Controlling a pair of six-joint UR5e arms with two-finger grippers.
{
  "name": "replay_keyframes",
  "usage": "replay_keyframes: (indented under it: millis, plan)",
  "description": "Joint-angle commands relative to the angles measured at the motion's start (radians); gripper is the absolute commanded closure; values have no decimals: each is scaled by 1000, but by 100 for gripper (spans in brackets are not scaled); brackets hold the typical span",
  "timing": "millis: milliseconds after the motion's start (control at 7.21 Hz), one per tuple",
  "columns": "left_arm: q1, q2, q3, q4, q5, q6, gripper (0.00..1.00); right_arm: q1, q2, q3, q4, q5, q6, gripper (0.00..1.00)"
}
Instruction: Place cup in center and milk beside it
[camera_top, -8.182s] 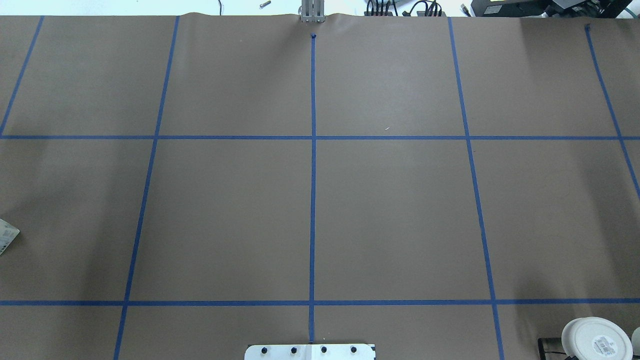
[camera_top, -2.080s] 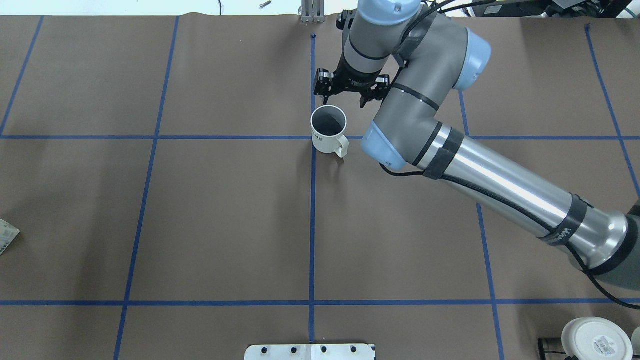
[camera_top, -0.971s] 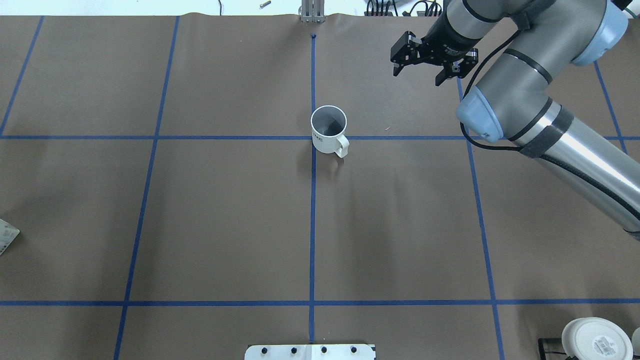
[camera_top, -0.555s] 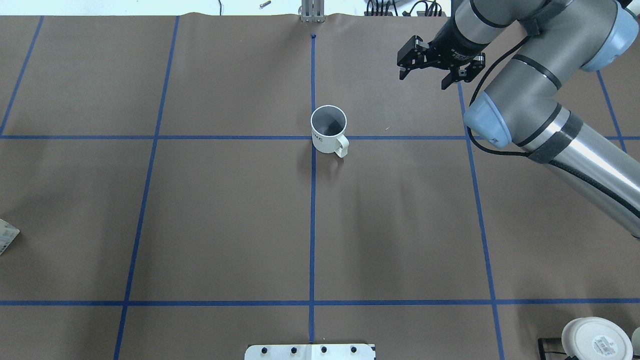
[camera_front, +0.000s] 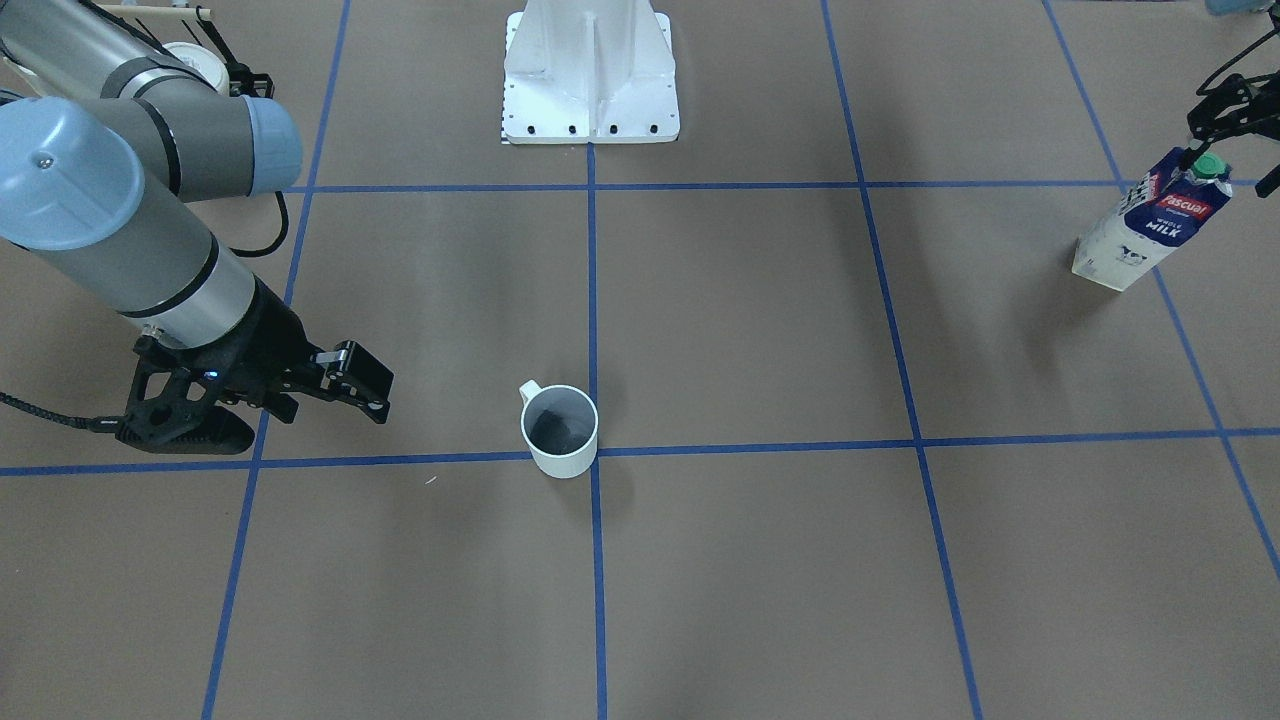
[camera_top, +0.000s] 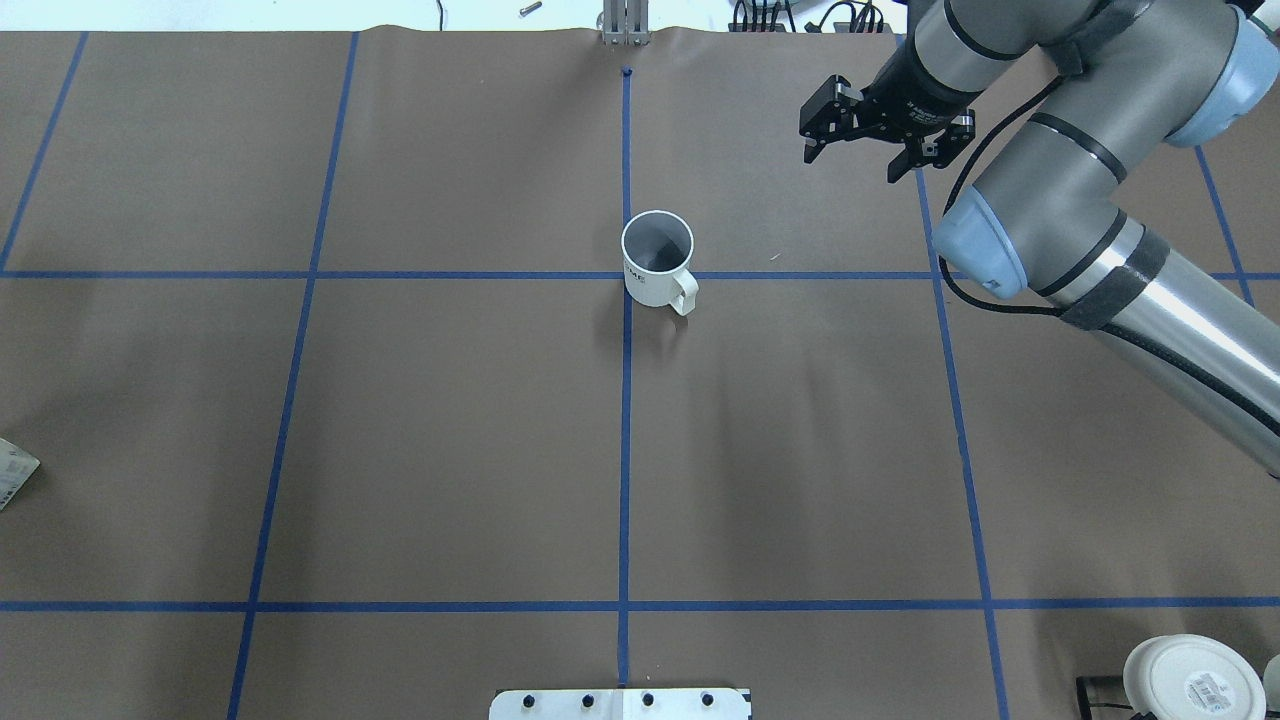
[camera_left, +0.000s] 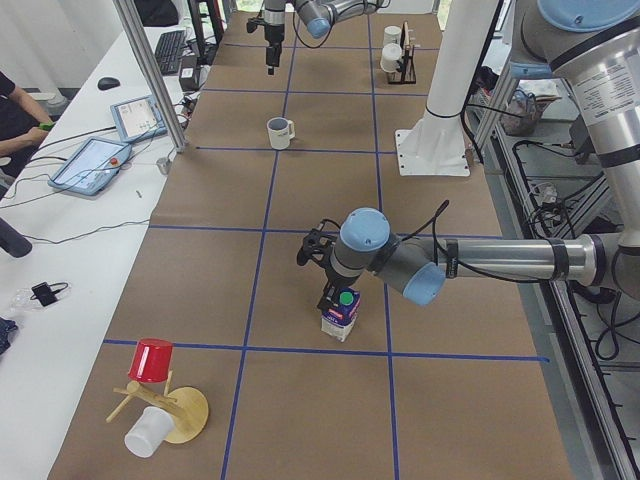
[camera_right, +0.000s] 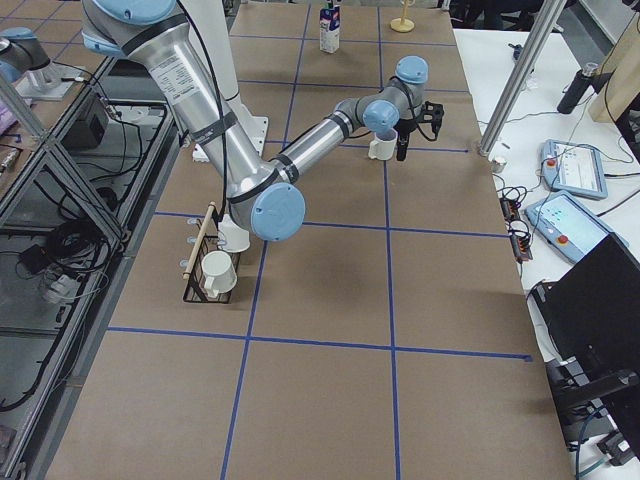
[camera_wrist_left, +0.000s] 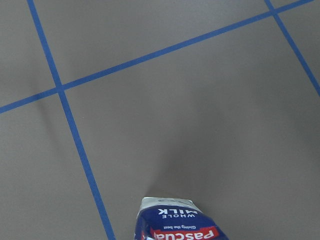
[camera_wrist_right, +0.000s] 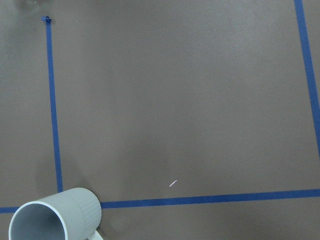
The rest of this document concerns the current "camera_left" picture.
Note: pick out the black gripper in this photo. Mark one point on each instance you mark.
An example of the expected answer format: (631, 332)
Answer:
(334, 280)
(273, 36)

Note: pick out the white milk carton green cap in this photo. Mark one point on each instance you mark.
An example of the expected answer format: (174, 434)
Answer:
(338, 321)

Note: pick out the white ribbed mug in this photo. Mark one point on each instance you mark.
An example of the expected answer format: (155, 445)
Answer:
(280, 132)

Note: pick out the wooden cup tree stand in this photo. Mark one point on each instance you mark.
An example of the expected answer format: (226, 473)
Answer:
(135, 389)

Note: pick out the red plastic cup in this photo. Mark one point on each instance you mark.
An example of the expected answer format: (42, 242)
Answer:
(151, 361)

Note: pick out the white plastic cup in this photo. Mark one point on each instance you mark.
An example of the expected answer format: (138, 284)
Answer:
(149, 431)

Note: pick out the black keyboard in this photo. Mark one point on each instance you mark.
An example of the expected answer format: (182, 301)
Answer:
(169, 50)

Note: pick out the white mug lower rack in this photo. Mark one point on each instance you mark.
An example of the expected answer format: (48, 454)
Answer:
(391, 55)

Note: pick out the white mug rack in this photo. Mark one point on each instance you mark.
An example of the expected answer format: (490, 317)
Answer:
(392, 35)
(391, 55)

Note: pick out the white mug upper rack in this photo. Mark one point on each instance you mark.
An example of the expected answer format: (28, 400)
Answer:
(392, 35)

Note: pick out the teach pendant far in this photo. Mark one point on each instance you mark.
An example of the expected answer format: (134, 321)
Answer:
(138, 119)

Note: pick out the teach pendant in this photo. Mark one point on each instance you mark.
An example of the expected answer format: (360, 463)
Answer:
(138, 119)
(92, 167)

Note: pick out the small metal cylinder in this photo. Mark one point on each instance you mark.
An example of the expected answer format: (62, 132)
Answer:
(164, 165)

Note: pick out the black computer mouse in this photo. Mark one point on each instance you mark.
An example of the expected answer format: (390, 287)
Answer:
(107, 83)

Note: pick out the round bamboo stand base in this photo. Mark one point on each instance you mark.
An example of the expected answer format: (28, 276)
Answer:
(190, 416)

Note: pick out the teach pendant near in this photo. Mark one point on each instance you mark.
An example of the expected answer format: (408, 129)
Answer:
(92, 167)

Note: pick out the seated person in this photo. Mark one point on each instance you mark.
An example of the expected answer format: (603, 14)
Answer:
(21, 121)

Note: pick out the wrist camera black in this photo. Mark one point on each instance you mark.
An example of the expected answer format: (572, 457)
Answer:
(317, 247)
(253, 24)

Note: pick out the black wire mug rack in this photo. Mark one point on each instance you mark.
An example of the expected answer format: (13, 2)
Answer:
(405, 73)

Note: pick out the aluminium frame post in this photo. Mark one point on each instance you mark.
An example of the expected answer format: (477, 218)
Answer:
(145, 58)

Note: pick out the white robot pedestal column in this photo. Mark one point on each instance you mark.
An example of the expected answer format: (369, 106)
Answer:
(435, 145)

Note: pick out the small black device with cable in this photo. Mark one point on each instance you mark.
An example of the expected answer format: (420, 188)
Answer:
(46, 293)

